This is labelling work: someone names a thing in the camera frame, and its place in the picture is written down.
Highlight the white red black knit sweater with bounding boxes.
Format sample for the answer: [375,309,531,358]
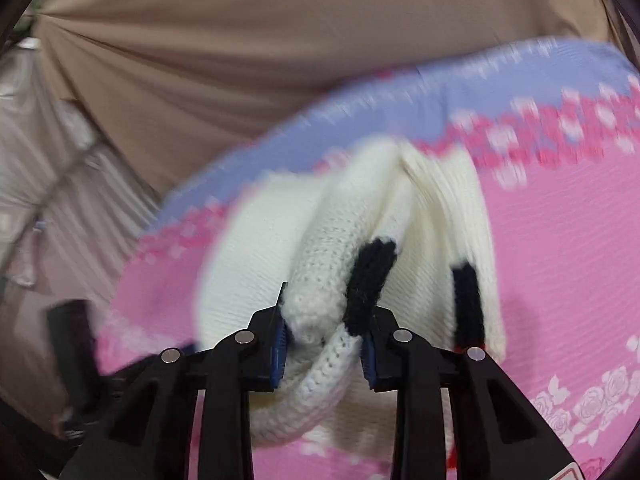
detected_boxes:
[194,136,506,455]

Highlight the silvery striped curtain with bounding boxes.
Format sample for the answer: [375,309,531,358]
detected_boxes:
[1,46,157,432]

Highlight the pink floral bed sheet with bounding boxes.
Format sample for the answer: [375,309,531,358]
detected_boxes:
[98,38,639,479]

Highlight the beige draped cloth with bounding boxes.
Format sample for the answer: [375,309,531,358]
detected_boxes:
[36,0,634,193]

